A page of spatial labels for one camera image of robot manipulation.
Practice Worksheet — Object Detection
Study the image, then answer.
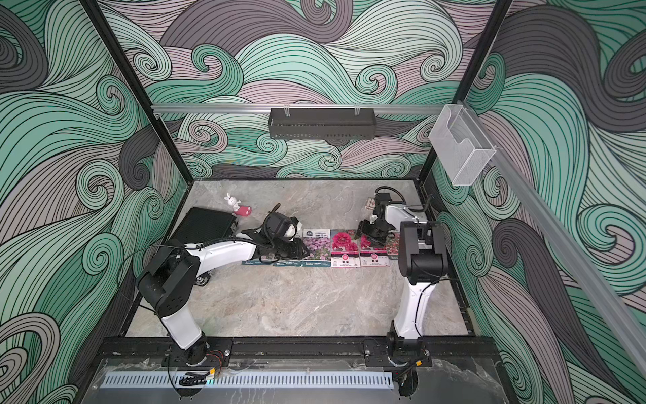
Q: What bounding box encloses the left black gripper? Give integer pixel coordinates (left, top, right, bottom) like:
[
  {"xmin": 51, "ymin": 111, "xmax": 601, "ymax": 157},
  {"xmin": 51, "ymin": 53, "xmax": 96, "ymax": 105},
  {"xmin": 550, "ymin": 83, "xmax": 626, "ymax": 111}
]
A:
[{"xmin": 271, "ymin": 239, "xmax": 312, "ymax": 261}]

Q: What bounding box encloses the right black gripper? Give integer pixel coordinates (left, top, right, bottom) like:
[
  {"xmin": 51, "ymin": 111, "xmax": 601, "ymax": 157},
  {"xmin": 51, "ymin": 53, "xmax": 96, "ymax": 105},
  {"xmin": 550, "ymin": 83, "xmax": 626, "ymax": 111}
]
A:
[{"xmin": 355, "ymin": 219, "xmax": 392, "ymax": 247}]

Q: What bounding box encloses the purple flower seed packet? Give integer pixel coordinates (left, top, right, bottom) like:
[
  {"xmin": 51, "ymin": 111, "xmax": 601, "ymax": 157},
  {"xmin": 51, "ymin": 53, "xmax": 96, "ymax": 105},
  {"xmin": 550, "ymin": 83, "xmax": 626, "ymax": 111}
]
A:
[
  {"xmin": 274, "ymin": 260, "xmax": 303, "ymax": 268},
  {"xmin": 301, "ymin": 229, "xmax": 331, "ymax": 268},
  {"xmin": 242, "ymin": 259, "xmax": 277, "ymax": 266}
]

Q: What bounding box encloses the purple flower seed packet front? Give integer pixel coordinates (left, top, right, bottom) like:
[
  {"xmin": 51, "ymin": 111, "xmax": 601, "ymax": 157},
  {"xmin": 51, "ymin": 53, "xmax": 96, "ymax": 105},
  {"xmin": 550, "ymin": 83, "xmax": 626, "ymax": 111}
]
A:
[{"xmin": 242, "ymin": 259, "xmax": 277, "ymax": 266}]

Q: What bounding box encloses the pink flower packet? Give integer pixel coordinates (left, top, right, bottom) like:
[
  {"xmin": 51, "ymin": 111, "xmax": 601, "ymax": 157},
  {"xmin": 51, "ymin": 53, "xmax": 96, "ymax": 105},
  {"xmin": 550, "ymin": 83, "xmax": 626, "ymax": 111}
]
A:
[{"xmin": 359, "ymin": 235, "xmax": 390, "ymax": 268}]

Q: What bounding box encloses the pink carnation seed packet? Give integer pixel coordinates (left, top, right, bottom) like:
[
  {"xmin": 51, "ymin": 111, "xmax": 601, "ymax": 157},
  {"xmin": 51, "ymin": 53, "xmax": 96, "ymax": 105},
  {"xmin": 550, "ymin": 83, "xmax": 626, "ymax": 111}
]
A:
[{"xmin": 330, "ymin": 230, "xmax": 360, "ymax": 269}]

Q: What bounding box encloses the purple flower seed packet back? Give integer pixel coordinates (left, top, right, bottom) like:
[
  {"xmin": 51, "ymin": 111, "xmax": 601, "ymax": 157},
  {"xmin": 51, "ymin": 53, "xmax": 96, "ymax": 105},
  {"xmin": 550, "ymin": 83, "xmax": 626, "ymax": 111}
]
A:
[{"xmin": 301, "ymin": 229, "xmax": 331, "ymax": 268}]

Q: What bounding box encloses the red flower green seed packet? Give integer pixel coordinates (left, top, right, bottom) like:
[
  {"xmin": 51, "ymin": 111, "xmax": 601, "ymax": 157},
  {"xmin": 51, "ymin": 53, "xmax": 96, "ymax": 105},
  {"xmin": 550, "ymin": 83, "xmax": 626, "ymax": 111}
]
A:
[{"xmin": 385, "ymin": 232, "xmax": 400, "ymax": 260}]

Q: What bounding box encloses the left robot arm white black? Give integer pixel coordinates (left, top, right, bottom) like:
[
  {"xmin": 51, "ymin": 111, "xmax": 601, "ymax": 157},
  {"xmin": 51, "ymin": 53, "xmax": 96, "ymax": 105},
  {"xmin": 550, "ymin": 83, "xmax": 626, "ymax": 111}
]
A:
[{"xmin": 136, "ymin": 229, "xmax": 311, "ymax": 366}]

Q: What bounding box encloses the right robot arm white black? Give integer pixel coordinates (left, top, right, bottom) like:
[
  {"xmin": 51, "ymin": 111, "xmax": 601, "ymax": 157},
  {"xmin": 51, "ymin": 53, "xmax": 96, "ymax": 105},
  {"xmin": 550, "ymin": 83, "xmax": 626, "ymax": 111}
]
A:
[{"xmin": 358, "ymin": 199, "xmax": 448, "ymax": 367}]

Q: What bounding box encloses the small red white card box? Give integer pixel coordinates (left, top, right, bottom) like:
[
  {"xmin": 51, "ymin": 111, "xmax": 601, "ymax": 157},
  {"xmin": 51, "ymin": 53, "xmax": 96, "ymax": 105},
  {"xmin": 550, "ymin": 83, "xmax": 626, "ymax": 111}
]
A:
[{"xmin": 365, "ymin": 198, "xmax": 376, "ymax": 211}]

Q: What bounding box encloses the pink small case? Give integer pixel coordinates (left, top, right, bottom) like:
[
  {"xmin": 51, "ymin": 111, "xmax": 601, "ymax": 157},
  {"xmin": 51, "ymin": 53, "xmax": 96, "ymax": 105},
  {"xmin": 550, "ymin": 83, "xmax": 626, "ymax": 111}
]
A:
[{"xmin": 236, "ymin": 205, "xmax": 252, "ymax": 217}]

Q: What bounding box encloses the white rabbit figurine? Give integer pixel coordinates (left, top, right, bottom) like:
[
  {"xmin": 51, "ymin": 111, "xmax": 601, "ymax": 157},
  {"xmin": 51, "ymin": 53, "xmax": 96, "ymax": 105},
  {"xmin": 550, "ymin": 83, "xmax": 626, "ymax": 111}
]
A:
[{"xmin": 225, "ymin": 193, "xmax": 241, "ymax": 212}]

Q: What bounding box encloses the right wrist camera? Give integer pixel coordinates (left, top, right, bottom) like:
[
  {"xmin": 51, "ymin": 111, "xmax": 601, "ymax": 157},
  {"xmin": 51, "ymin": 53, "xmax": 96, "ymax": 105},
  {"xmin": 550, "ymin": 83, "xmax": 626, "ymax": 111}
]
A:
[{"xmin": 369, "ymin": 198, "xmax": 392, "ymax": 223}]

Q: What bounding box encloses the clear plastic wall holder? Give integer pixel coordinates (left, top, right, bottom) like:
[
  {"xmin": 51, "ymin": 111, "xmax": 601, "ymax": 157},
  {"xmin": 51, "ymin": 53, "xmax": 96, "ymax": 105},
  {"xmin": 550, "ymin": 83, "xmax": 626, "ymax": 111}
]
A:
[{"xmin": 429, "ymin": 104, "xmax": 496, "ymax": 187}]

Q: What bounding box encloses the black wall tray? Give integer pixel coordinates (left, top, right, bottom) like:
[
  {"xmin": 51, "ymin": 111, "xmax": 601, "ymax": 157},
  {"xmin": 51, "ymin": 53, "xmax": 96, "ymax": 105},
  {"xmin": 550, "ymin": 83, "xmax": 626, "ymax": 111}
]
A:
[{"xmin": 268, "ymin": 107, "xmax": 377, "ymax": 141}]

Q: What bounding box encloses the aluminium rail right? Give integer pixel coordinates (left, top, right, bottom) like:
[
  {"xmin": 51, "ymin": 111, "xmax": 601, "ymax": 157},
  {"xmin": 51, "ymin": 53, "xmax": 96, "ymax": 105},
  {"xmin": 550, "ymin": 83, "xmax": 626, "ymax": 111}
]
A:
[{"xmin": 459, "ymin": 102, "xmax": 645, "ymax": 374}]

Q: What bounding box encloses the aluminium rail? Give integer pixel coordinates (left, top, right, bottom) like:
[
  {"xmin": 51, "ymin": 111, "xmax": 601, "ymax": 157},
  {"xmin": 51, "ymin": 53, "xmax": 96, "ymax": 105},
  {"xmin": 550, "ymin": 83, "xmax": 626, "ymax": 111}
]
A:
[
  {"xmin": 150, "ymin": 103, "xmax": 447, "ymax": 116},
  {"xmin": 459, "ymin": 102, "xmax": 645, "ymax": 374}
]

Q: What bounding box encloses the aluminium rail back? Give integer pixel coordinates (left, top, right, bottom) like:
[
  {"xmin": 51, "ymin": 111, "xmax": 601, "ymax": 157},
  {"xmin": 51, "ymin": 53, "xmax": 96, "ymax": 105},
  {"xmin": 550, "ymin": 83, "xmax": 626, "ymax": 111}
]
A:
[{"xmin": 150, "ymin": 103, "xmax": 447, "ymax": 116}]

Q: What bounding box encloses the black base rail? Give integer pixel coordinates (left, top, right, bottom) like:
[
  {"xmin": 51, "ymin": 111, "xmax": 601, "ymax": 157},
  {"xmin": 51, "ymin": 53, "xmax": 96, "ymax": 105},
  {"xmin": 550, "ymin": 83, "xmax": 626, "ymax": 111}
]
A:
[{"xmin": 92, "ymin": 334, "xmax": 502, "ymax": 369}]

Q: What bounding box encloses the white slotted cable duct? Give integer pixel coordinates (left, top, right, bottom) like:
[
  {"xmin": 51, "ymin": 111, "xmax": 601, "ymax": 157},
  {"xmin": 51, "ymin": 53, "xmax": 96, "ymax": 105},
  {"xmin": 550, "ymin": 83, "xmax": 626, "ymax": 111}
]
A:
[{"xmin": 99, "ymin": 371, "xmax": 394, "ymax": 390}]

